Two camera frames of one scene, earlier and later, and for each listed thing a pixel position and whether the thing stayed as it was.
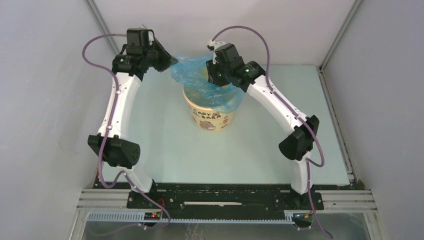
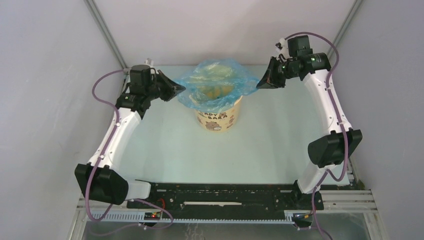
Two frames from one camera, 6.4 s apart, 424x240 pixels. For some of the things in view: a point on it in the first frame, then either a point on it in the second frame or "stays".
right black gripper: (211, 68) -> (271, 79)
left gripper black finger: (164, 59) -> (170, 89)
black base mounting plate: (225, 200) stays
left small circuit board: (152, 216) stays
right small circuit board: (302, 218) stays
